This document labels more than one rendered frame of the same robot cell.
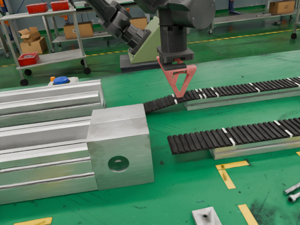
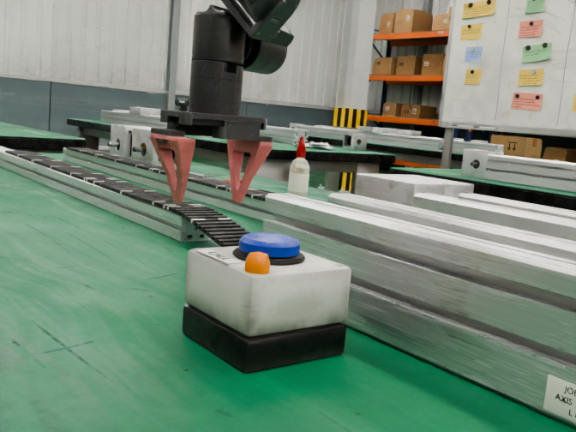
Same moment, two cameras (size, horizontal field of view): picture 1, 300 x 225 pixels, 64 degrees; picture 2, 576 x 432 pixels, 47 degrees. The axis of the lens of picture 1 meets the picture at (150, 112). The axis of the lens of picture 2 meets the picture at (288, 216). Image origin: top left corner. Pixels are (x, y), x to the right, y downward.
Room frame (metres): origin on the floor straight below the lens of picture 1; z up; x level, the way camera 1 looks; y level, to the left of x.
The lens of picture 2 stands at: (0.88, 0.60, 0.93)
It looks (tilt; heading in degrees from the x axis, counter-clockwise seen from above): 8 degrees down; 236
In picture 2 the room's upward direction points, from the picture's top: 5 degrees clockwise
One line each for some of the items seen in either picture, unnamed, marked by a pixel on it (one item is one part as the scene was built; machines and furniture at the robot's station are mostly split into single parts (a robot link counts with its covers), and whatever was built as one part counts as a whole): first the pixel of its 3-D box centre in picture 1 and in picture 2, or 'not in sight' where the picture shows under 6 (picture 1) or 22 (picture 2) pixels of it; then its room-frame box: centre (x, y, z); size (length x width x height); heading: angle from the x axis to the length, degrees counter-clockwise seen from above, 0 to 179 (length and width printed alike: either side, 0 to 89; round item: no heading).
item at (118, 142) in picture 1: (122, 140); (403, 219); (0.35, 0.05, 0.83); 0.12 x 0.09 x 0.10; 4
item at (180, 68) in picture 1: (177, 75); (230, 162); (0.51, -0.07, 0.88); 0.07 x 0.07 x 0.09; 4
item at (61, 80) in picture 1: (61, 81); (269, 251); (0.64, 0.24, 0.84); 0.04 x 0.04 x 0.02
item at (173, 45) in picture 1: (173, 40); (215, 97); (0.53, -0.07, 0.95); 0.10 x 0.07 x 0.07; 4
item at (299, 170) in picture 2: not in sight; (299, 168); (0.17, -0.41, 0.84); 0.04 x 0.04 x 0.12
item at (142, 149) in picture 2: not in sight; (153, 149); (0.26, -0.89, 0.83); 0.11 x 0.10 x 0.10; 8
